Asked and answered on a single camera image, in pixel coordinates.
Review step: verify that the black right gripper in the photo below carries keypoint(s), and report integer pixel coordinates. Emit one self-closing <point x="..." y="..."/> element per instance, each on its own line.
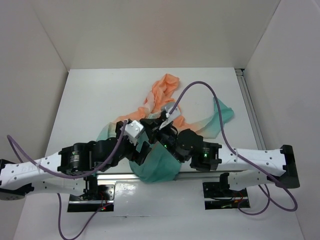
<point x="152" y="126"/>

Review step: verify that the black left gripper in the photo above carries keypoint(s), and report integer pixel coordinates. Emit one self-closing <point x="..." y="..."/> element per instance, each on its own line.
<point x="130" y="144"/>

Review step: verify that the orange and teal jacket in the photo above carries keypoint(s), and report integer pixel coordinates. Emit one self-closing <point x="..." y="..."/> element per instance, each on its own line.
<point x="159" y="165"/>

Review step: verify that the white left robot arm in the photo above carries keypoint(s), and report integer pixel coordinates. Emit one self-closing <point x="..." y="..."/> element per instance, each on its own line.
<point x="18" y="180"/>

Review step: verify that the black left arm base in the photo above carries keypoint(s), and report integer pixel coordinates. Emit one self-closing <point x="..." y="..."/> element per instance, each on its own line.
<point x="96" y="194"/>

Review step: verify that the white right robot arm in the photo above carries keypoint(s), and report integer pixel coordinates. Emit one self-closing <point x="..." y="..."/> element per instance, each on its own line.
<point x="240" y="168"/>

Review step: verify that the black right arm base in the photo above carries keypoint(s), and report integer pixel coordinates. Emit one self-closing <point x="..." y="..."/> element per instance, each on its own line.
<point x="218" y="195"/>

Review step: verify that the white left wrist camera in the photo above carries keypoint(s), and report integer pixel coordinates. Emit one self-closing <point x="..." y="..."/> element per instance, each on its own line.
<point x="133" y="131"/>

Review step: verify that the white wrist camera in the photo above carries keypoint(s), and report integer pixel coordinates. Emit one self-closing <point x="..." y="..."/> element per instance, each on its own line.
<point x="133" y="131"/>
<point x="171" y="112"/>

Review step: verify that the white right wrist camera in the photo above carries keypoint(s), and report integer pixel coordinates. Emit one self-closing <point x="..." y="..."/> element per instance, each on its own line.
<point x="171" y="112"/>

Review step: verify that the aluminium rail front table edge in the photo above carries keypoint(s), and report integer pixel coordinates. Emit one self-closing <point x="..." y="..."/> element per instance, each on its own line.
<point x="181" y="176"/>

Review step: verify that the aluminium rail table edge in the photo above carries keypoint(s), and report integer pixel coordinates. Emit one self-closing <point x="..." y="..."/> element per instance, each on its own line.
<point x="181" y="176"/>
<point x="248" y="134"/>

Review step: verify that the aluminium rail right table edge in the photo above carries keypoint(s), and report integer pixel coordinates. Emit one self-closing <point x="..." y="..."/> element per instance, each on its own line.
<point x="248" y="134"/>

